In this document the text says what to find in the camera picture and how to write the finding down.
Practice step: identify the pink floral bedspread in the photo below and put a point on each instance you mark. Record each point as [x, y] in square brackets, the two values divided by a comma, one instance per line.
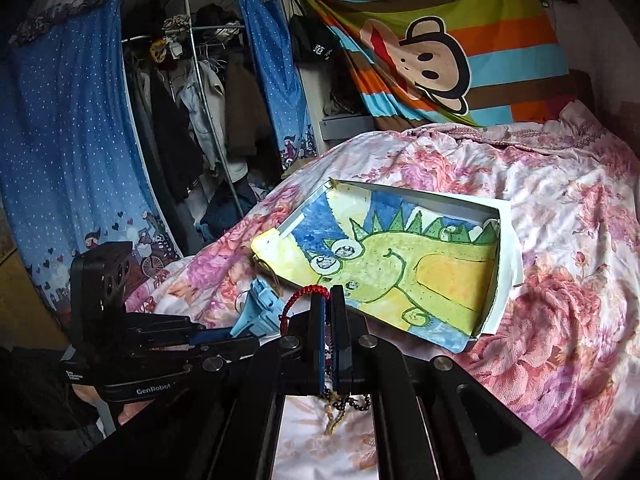
[522, 239]

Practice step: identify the tray with dinosaur drawing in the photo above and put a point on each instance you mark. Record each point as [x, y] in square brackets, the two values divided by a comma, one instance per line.
[437, 266]

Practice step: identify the light blue smart watch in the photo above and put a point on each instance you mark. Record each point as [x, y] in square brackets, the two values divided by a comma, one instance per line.
[260, 316]

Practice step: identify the hanging clothes in wardrobe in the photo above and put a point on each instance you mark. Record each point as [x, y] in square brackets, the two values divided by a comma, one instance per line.
[201, 117]

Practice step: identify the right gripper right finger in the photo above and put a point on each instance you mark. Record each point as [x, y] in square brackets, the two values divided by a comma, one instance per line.
[347, 325]

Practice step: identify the striped monkey blanket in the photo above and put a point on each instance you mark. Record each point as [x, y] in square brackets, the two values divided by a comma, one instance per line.
[477, 62]

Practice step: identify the person's left hand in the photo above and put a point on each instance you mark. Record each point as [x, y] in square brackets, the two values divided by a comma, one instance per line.
[91, 396]

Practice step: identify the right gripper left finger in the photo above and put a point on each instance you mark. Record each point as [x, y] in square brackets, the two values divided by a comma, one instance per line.
[305, 374]

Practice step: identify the blue dotted wardrobe curtain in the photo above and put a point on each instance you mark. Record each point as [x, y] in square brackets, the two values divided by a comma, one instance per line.
[72, 170]

